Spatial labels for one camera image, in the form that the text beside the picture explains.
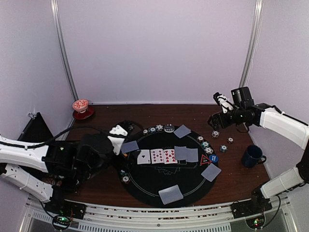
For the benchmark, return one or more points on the right aluminium frame post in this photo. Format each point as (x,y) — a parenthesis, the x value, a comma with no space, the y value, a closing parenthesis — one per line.
(253,43)

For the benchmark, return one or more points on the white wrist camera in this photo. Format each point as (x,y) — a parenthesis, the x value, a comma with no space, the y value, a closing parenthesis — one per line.
(117,135)
(223,102)

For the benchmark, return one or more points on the round black poker mat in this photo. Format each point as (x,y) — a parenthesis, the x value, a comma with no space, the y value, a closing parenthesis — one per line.
(146,180)

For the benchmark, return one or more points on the front aluminium rail base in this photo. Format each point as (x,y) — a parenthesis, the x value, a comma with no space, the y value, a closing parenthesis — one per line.
(115,209)

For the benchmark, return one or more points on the clear acrylic dealer button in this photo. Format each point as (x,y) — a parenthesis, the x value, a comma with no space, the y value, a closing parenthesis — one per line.
(169,128)

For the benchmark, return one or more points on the green chip top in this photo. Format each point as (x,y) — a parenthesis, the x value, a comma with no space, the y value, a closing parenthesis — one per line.
(152,130)

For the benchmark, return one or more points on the blue white chip top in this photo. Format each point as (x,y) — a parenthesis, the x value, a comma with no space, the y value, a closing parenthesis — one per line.
(159,127)

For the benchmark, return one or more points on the black poker chip case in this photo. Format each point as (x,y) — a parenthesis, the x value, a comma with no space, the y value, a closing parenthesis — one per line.
(41,130)

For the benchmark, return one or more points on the blue white chip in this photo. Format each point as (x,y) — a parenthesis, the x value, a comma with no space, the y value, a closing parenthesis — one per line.
(159,127)
(209,150)

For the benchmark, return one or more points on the face down card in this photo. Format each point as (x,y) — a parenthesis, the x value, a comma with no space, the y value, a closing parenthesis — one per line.
(180,152)
(191,154)

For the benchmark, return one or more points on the blue playing card deck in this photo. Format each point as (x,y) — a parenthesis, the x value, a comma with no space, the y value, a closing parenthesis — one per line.
(170,194)

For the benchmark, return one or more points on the red white chip stack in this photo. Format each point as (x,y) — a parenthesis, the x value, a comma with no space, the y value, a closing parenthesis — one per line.
(230,140)

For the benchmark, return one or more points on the face up ace card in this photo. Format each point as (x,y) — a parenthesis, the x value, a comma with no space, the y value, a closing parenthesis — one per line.
(144,157)

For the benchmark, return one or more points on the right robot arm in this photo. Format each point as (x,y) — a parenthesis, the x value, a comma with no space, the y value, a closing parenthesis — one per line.
(243,110)

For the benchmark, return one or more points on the aluminium frame post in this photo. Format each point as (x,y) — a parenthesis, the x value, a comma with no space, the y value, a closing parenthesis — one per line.
(253,43)
(63,52)

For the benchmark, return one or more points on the red patterned bowl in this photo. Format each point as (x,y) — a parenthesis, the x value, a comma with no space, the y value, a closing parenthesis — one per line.
(80,105)

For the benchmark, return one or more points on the dark blue mug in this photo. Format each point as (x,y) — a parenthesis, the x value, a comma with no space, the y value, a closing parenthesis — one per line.
(252,156)

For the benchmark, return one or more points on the playing card seat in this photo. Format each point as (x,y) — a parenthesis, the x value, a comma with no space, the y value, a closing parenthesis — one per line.
(129,147)

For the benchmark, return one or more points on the black white chip stack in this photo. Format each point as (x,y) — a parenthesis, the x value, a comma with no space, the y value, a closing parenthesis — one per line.
(215,134)

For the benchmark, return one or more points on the blue round blind button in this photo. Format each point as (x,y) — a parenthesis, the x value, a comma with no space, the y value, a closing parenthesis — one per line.
(213,158)

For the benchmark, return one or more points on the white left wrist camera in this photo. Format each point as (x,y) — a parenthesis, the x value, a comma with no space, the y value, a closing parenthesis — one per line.
(117,135)

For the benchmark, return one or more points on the red triangle marker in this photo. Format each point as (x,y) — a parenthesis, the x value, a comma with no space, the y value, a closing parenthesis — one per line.
(204,160)

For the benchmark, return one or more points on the left aluminium frame post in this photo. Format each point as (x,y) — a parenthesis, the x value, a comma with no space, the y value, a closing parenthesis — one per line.
(63,52)

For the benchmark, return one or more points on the green chip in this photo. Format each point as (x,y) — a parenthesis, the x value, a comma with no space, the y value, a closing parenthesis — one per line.
(205,144)
(152,130)
(123,173)

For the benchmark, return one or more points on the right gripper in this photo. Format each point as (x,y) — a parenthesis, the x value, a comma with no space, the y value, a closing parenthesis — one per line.
(214,117)

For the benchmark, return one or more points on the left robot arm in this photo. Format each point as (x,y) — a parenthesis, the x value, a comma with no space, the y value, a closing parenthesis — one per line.
(46,170)

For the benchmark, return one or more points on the face up diamonds card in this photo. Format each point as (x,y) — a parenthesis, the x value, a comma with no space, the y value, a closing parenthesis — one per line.
(157,156)

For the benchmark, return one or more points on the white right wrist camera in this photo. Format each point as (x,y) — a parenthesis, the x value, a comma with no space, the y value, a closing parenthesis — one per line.
(223,102)

